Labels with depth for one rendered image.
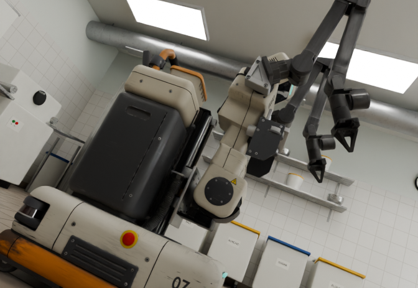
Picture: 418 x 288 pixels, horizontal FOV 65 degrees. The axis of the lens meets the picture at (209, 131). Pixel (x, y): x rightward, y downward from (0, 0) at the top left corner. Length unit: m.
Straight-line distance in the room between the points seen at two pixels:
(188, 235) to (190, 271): 3.49
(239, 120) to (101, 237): 0.66
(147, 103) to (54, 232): 0.50
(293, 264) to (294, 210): 1.02
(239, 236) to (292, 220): 1.04
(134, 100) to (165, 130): 0.17
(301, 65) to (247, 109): 0.28
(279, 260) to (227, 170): 3.23
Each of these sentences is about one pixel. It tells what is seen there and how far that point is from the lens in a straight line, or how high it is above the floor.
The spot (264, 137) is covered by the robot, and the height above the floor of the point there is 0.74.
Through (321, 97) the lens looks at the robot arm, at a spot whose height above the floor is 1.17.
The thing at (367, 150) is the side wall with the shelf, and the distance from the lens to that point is 5.61.
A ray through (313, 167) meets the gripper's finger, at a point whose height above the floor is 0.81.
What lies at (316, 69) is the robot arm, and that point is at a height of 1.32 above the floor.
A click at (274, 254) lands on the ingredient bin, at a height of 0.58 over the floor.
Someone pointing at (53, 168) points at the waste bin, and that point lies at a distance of 5.55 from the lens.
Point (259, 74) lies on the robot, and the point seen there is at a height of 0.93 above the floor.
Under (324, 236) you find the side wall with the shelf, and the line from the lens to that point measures 5.14.
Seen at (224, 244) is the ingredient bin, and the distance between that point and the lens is 4.37.
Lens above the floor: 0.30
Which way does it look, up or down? 19 degrees up
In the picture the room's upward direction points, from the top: 24 degrees clockwise
